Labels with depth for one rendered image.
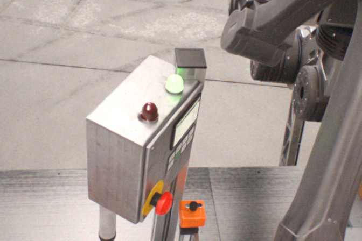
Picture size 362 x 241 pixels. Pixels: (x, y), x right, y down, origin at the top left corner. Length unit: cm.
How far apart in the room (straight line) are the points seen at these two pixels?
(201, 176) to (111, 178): 73
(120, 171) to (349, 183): 31
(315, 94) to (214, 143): 146
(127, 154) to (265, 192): 83
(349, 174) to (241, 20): 40
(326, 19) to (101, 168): 59
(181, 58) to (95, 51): 241
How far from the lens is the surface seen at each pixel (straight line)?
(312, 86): 126
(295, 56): 176
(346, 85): 59
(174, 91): 73
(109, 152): 71
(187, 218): 93
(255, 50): 91
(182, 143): 80
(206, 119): 279
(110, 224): 98
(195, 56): 76
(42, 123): 272
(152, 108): 67
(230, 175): 148
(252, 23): 88
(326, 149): 58
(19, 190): 143
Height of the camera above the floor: 197
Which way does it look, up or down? 44 degrees down
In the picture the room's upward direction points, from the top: 9 degrees clockwise
